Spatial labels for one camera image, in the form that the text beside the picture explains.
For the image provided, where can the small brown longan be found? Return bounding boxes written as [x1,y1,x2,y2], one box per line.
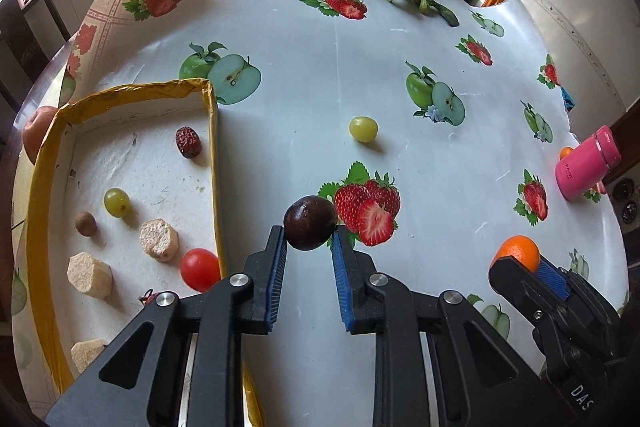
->
[74,211,98,237]

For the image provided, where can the white tray with yellow rim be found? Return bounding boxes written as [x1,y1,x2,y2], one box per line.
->
[25,77,266,427]

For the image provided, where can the dried red jujube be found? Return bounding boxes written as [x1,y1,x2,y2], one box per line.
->
[175,126,202,159]

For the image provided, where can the red apple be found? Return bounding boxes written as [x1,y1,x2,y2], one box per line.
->
[22,105,58,165]

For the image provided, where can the short beige cake chunk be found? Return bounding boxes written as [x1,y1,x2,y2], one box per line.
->
[139,219,179,262]

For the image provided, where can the large dark plum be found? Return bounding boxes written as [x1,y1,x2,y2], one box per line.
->
[283,195,337,251]

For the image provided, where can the red cherry tomato with stem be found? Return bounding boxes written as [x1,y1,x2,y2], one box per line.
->
[139,288,157,306]

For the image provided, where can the tall white cake chunk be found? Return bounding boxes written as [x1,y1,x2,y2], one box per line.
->
[66,251,113,299]

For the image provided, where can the pink thermos bottle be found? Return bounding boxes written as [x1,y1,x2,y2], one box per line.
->
[554,126,622,200]

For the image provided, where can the green grape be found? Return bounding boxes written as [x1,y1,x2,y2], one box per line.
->
[103,187,131,219]
[348,116,378,143]

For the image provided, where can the small orange fruit behind bottle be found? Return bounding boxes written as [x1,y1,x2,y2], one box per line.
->
[559,146,574,159]

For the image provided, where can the round yellow cake slice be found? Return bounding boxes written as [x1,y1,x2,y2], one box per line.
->
[70,338,107,373]

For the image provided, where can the orange mandarin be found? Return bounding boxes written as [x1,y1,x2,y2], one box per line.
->
[490,235,541,273]

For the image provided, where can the dark wooden chair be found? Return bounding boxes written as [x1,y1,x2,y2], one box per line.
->
[0,0,73,108]

